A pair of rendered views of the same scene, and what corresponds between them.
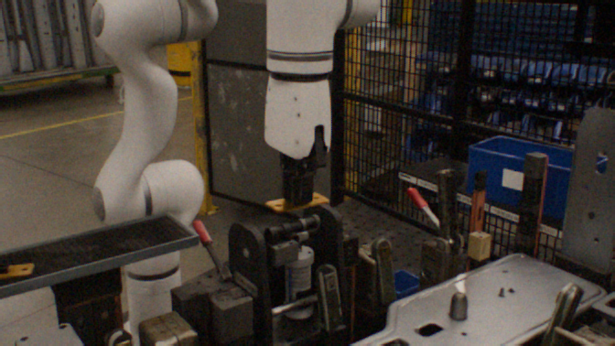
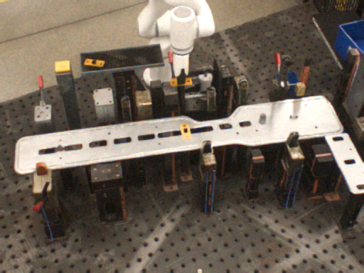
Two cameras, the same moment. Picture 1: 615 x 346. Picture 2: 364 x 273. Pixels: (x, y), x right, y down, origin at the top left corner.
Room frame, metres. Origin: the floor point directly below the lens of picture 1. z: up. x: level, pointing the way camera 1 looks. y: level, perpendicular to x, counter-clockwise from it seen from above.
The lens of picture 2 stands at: (-0.52, -0.61, 2.75)
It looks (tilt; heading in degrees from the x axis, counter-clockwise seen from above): 46 degrees down; 26
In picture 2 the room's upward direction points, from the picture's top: straight up
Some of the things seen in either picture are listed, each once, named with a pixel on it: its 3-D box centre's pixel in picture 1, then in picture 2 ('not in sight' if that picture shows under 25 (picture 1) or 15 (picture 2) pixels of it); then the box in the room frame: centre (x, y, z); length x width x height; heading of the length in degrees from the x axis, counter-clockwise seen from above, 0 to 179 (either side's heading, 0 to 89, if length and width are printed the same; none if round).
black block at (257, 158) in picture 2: not in sight; (254, 176); (0.83, -0.32, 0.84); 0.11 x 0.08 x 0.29; 36
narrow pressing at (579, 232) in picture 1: (594, 189); (360, 84); (1.23, -0.60, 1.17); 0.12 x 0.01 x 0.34; 36
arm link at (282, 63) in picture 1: (298, 60); (181, 44); (0.80, 0.01, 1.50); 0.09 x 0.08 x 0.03; 32
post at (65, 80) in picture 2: not in sight; (70, 102); (0.80, 0.59, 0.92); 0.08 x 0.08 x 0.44; 36
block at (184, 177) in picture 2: not in sight; (184, 151); (0.82, 0.01, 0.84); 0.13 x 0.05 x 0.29; 36
